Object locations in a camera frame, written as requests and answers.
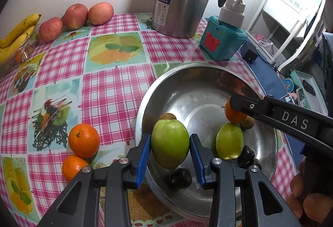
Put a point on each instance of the round blue sticker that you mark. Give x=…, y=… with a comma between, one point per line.
x=288, y=84

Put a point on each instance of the blue table cloth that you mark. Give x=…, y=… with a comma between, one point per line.
x=268, y=81

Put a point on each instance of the green jujube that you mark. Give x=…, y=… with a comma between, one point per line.
x=229, y=141
x=170, y=146

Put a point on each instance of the clear plastic container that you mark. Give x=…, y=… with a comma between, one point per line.
x=26, y=51

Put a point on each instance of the black power adapter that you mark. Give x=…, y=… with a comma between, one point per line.
x=249, y=53

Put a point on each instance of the pink bag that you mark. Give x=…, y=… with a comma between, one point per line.
x=262, y=40

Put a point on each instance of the yellow banana bunch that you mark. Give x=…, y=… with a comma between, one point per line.
x=15, y=34

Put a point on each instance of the stainless steel bowl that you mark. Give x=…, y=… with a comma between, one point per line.
x=197, y=102

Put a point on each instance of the teal box with red crab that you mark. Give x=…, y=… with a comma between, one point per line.
x=221, y=40

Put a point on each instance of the orange tangerine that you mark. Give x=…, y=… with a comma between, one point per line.
x=84, y=140
x=74, y=167
x=232, y=116

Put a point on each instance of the dark purple plum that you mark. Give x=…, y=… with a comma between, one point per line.
x=180, y=177
x=247, y=153

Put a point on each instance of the brown longan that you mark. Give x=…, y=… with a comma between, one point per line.
x=167, y=115
x=248, y=122

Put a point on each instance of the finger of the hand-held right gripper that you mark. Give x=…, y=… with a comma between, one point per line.
x=247, y=106

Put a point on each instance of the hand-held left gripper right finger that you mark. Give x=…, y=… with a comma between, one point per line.
x=197, y=159

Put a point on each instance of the person's right hand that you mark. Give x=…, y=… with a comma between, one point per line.
x=296, y=190

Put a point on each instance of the smartphone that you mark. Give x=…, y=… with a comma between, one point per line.
x=299, y=94

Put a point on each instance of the red apple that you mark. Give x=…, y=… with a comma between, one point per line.
x=50, y=29
x=75, y=16
x=101, y=12

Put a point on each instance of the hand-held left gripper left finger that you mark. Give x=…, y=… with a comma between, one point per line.
x=143, y=159

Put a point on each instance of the teal open box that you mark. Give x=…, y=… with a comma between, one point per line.
x=309, y=81

